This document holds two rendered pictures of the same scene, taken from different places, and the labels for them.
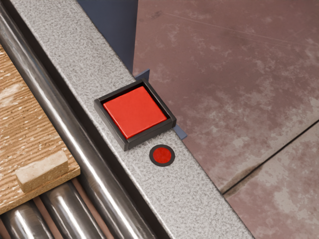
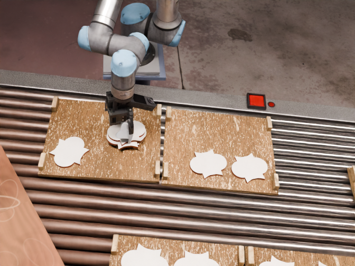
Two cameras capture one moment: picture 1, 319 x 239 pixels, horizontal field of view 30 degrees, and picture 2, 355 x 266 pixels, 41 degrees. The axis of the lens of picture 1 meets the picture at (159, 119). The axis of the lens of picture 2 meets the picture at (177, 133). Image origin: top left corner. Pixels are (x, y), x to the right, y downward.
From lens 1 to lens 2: 1.54 m
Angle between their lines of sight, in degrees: 33
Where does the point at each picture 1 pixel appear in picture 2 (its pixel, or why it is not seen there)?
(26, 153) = (258, 125)
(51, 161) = (269, 120)
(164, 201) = (284, 111)
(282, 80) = not seen: hidden behind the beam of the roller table
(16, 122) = (246, 123)
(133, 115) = (258, 101)
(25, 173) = (270, 125)
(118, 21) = not seen: hidden behind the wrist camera
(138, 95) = (251, 97)
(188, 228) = (294, 111)
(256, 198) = not seen: hidden behind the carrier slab
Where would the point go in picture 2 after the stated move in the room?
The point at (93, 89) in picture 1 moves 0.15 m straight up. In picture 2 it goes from (241, 105) to (250, 78)
